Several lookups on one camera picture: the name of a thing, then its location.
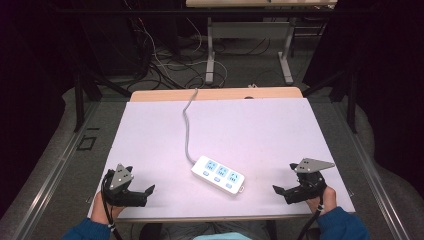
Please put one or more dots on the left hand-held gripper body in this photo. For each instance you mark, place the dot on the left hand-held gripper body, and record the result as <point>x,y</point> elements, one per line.
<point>120,186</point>

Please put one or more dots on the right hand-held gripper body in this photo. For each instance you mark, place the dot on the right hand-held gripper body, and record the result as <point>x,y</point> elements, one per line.
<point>310,181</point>

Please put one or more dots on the person's right hand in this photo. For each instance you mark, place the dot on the person's right hand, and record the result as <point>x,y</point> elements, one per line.
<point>325,200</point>

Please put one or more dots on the person's left hand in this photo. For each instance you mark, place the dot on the person's left hand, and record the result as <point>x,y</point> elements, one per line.
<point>100,210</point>

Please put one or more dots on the white table mat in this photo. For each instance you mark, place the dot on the white table mat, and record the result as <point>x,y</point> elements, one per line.
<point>253,133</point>

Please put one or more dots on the white power strip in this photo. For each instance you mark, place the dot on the white power strip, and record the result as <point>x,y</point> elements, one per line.
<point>218,175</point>

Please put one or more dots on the person's lap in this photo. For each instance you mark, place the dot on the person's lap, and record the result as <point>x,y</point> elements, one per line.
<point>213,231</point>

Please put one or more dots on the black metal stand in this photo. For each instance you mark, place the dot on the black metal stand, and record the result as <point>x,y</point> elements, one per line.
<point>83,96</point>
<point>346,96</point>

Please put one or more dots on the wooden table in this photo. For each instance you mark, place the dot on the wooden table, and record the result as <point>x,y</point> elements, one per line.
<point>220,93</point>

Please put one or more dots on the dark curtain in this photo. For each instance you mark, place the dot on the dark curtain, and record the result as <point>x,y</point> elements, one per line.
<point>383,76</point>
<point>33,83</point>

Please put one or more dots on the white-legged background table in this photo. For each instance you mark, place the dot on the white-legged background table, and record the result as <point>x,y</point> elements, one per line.
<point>248,30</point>

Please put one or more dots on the metal floor rail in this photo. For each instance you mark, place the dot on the metal floor rail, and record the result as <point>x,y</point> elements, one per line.
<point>370,173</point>
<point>46,181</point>

